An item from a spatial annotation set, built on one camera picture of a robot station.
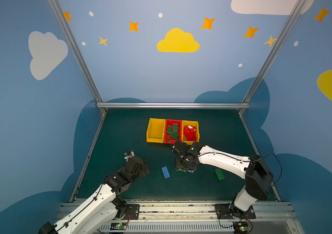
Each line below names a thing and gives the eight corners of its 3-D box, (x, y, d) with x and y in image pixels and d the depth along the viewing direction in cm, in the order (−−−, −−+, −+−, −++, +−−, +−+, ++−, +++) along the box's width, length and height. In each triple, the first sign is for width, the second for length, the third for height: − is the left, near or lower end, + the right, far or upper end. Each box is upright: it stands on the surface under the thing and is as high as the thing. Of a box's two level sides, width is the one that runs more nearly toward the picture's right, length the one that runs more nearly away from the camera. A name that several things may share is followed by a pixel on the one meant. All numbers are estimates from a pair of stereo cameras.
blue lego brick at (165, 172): (164, 178, 88) (164, 177, 86) (161, 169, 92) (161, 167, 90) (170, 176, 89) (170, 175, 87) (166, 167, 93) (166, 165, 91)
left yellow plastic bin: (146, 143, 102) (146, 139, 97) (149, 123, 114) (148, 118, 109) (165, 143, 102) (165, 139, 97) (165, 123, 114) (165, 118, 109)
